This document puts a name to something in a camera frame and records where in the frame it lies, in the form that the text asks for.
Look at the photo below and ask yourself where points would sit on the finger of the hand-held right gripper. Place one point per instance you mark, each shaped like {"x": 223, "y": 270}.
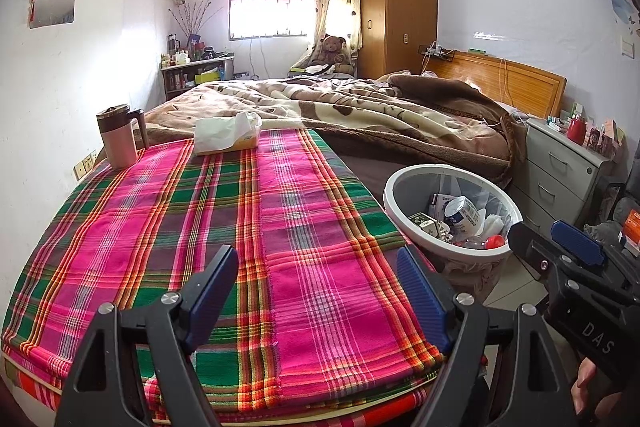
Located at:
{"x": 580, "y": 242}
{"x": 530, "y": 252}

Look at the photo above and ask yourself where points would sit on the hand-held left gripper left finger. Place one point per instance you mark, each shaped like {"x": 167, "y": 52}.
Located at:
{"x": 210, "y": 302}

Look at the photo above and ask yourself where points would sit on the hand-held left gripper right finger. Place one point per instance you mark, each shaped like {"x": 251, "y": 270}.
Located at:
{"x": 425, "y": 302}

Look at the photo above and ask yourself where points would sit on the red label plastic bottle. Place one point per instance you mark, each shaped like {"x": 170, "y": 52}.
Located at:
{"x": 492, "y": 241}

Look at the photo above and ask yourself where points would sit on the white blue paper cup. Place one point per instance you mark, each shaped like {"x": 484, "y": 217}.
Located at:
{"x": 462, "y": 214}

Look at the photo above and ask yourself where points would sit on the pink drink carton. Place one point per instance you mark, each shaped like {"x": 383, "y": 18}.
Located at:
{"x": 425, "y": 224}

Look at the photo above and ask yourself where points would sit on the white round waste bin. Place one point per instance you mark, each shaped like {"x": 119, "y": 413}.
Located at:
{"x": 400, "y": 212}

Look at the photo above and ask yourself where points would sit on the person's right hand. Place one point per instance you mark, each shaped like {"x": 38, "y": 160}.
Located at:
{"x": 582, "y": 384}

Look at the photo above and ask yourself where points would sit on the black bag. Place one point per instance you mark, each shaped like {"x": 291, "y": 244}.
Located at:
{"x": 620, "y": 207}

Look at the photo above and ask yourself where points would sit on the grey nightstand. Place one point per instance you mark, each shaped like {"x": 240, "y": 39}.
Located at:
{"x": 550, "y": 167}

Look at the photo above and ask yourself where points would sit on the pink green plaid cloth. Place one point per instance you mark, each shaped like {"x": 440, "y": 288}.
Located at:
{"x": 150, "y": 217}

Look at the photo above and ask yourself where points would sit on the pink cosmetic box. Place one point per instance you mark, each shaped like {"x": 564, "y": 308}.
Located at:
{"x": 607, "y": 137}

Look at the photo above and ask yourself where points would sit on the red cup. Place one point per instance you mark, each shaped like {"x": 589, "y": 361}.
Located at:
{"x": 576, "y": 132}

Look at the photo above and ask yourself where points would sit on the yellow tissue box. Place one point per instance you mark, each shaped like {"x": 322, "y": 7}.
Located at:
{"x": 225, "y": 139}

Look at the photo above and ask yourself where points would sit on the wooden bed headboard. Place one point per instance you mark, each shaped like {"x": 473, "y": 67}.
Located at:
{"x": 525, "y": 87}

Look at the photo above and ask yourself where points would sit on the pink mug with brown lid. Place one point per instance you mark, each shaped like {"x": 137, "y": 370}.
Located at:
{"x": 117, "y": 142}

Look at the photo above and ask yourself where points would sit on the brown beige blanket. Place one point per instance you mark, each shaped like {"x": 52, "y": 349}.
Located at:
{"x": 350, "y": 107}

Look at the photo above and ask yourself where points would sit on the cluttered storage shelf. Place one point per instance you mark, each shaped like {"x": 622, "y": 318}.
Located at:
{"x": 195, "y": 74}

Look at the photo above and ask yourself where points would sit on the brown teddy bear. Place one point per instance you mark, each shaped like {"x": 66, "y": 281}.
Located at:
{"x": 334, "y": 52}

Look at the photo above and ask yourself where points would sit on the wooden wardrobe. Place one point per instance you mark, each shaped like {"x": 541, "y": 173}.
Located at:
{"x": 395, "y": 7}

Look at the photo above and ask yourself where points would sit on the dried branches bouquet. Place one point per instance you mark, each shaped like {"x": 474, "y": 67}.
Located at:
{"x": 195, "y": 19}

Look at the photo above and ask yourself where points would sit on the barred window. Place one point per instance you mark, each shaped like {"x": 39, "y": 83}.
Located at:
{"x": 270, "y": 17}

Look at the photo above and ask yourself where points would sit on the wall socket strip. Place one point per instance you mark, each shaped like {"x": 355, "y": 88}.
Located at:
{"x": 85, "y": 164}

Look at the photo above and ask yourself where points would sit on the white wall switch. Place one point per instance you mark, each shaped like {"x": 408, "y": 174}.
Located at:
{"x": 627, "y": 47}

